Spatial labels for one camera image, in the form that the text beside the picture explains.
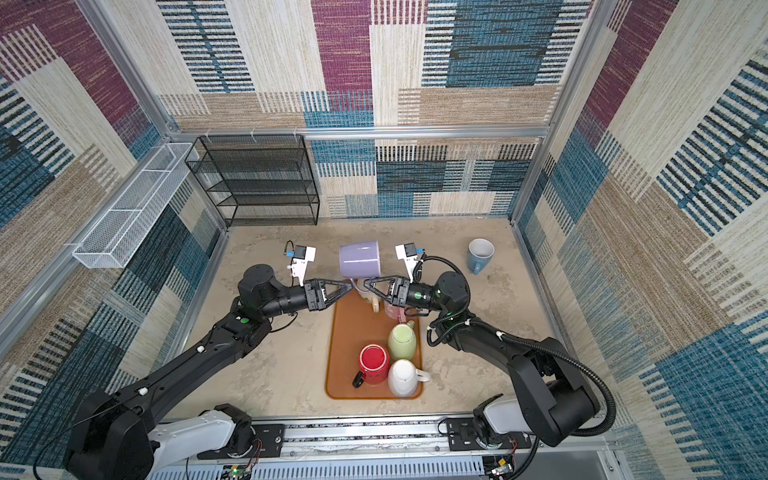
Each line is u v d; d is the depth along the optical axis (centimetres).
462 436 73
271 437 73
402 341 79
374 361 78
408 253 69
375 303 92
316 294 63
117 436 40
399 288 67
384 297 69
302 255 67
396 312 88
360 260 67
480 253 99
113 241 71
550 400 43
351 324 92
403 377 73
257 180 110
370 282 70
